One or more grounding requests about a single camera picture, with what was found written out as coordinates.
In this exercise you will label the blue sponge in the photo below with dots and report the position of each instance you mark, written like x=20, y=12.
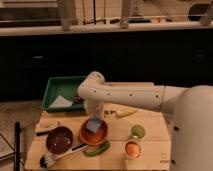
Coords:
x=93, y=125

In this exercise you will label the green tray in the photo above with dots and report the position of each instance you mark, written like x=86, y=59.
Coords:
x=66, y=87

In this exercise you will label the orange cup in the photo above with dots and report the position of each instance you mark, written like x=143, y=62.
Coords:
x=132, y=150

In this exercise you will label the black and white brush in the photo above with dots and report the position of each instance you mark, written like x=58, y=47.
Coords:
x=48, y=160

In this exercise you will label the yellow banana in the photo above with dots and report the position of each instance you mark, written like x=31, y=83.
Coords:
x=125, y=113

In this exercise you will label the green chili pepper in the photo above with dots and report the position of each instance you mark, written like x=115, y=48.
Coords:
x=99, y=150

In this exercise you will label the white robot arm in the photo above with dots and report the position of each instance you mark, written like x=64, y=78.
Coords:
x=191, y=109

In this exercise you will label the black handled utensil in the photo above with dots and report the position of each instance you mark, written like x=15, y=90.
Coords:
x=44, y=132

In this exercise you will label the black metal stand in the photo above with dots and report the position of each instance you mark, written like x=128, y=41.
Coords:
x=15, y=153

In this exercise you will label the dark brown bowl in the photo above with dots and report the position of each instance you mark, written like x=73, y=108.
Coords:
x=59, y=140

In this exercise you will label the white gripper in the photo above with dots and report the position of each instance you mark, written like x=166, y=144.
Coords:
x=94, y=109

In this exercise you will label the white cloth in tray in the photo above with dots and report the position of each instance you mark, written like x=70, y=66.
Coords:
x=60, y=101

